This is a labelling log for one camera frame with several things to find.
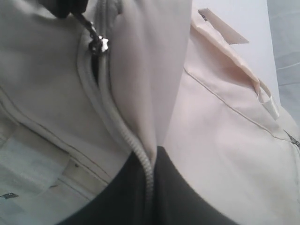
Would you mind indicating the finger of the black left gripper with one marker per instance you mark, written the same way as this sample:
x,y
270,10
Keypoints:
x,y
62,8

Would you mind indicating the cream fabric duffel bag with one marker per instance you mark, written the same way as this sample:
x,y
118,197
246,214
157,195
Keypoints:
x,y
79,94

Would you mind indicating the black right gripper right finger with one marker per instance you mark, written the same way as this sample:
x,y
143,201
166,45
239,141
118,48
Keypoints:
x,y
175,202

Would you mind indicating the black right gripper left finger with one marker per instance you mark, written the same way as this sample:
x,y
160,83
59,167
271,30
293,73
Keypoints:
x,y
122,202

